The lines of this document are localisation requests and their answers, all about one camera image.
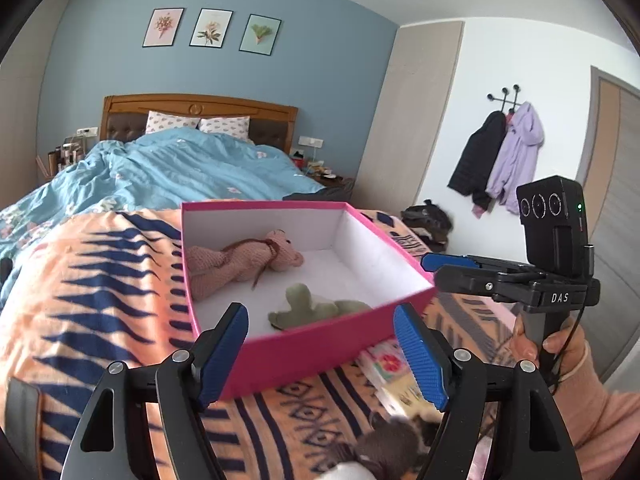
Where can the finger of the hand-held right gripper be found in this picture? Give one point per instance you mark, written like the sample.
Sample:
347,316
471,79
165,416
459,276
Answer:
465,280
445,261

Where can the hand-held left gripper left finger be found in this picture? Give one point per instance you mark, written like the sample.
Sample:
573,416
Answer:
225,355

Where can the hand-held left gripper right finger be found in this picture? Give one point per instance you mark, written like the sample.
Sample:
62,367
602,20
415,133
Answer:
420,360

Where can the yellow tissue pack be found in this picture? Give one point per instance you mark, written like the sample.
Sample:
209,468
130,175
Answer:
405,395

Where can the pink cardboard box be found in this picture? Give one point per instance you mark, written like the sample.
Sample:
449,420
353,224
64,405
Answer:
300,360

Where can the brown plush toy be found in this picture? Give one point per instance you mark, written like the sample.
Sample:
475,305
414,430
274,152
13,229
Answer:
390,440

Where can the person's right forearm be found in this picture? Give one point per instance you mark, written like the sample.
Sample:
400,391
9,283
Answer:
610,410

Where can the person's right hand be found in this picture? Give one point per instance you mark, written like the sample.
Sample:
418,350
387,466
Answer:
525,345

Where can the floral tissue packet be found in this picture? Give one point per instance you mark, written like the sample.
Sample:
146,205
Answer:
387,360

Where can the grey door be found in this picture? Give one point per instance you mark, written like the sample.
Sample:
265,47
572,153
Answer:
615,185

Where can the purple jacket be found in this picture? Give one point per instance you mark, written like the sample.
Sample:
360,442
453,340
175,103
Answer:
515,160

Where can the green plush toy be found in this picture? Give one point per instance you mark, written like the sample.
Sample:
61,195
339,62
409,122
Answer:
300,305

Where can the pink knitted teddy bear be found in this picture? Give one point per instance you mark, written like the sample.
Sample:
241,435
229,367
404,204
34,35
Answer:
235,265

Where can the black jacket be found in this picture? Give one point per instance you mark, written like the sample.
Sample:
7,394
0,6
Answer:
475,160

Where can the wooden nightstand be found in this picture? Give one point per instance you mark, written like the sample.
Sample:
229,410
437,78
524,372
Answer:
342,185

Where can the orange patterned blanket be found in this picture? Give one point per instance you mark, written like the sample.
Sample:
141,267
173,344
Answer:
100,310

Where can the dark cloth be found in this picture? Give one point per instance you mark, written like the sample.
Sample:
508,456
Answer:
310,194

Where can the red box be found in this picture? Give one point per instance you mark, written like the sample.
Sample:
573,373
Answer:
299,160

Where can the blue floral duvet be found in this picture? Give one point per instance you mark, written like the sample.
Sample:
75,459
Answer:
175,170

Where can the white dotted pillow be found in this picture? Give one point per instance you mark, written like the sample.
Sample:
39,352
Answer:
170,121
225,126

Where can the wooden bed headboard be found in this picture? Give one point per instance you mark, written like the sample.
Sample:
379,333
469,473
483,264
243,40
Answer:
200,106

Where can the group of cosmetic bottles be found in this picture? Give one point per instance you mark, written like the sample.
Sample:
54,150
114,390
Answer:
65,155

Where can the white flower framed picture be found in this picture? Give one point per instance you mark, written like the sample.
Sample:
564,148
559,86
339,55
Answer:
211,27

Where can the pink flower framed picture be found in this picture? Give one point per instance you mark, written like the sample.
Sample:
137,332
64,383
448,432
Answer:
163,27

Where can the black wall coat hooks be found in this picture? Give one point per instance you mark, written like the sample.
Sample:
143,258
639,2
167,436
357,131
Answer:
505,96

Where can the white wall socket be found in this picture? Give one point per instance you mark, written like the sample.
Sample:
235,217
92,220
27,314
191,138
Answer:
86,131
310,141

